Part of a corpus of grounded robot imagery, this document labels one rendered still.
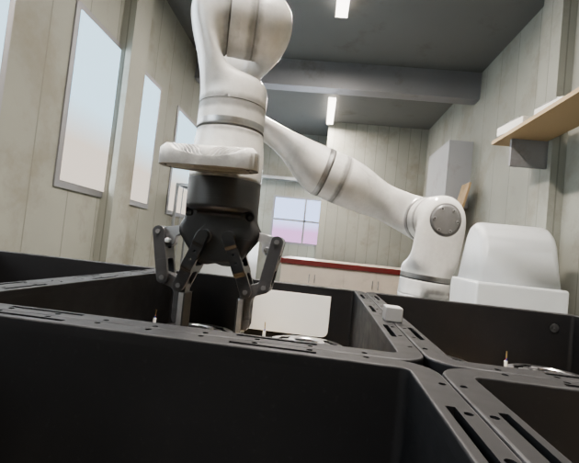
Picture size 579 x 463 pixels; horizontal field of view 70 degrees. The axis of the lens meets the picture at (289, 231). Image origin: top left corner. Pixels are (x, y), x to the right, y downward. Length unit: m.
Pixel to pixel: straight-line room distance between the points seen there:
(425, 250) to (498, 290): 2.32
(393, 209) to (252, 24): 0.48
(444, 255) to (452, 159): 4.95
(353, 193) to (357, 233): 6.97
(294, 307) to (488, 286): 2.52
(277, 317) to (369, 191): 0.30
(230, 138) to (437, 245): 0.48
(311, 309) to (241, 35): 0.37
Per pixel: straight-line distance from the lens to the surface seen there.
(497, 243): 3.17
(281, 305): 0.61
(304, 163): 0.73
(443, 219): 0.78
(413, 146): 8.11
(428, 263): 0.78
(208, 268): 6.22
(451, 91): 5.86
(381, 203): 0.80
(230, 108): 0.42
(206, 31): 0.45
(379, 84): 5.70
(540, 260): 3.25
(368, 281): 5.70
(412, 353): 0.25
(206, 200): 0.40
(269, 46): 0.46
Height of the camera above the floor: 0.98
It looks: 2 degrees up
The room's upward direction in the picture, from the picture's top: 6 degrees clockwise
